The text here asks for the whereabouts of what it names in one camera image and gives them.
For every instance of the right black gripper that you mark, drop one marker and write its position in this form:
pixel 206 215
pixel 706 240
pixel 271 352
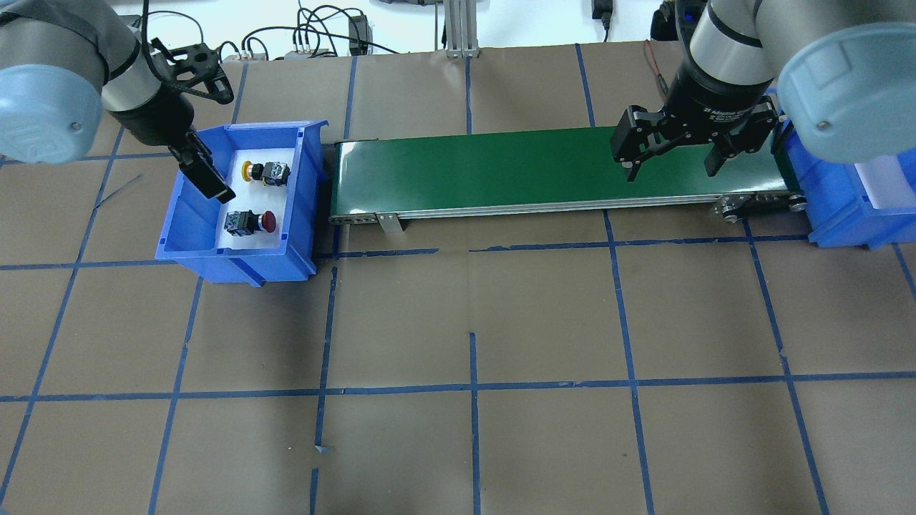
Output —
pixel 712 98

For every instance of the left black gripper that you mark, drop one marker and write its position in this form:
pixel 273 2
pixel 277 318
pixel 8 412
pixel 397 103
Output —
pixel 159 116

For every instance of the red push button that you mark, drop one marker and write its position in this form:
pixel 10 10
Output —
pixel 245 223

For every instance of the yellow push button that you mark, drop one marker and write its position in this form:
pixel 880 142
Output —
pixel 269 173

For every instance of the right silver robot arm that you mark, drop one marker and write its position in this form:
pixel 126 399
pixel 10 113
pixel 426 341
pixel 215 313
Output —
pixel 841 71

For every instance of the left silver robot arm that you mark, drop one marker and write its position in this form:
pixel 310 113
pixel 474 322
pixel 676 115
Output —
pixel 66 63

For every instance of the white foam pad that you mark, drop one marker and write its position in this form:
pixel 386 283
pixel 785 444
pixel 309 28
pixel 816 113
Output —
pixel 256 197

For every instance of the blue source bin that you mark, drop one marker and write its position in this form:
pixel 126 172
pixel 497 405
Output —
pixel 188 231

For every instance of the green conveyor belt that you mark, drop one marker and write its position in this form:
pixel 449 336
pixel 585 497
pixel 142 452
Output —
pixel 391 181

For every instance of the blue destination bin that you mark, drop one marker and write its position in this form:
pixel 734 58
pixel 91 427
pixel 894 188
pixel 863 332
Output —
pixel 868 204

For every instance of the black power adapter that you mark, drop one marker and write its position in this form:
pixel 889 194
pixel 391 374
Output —
pixel 359 35

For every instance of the aluminium frame post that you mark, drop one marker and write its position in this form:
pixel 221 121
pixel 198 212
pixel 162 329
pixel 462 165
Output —
pixel 460 29

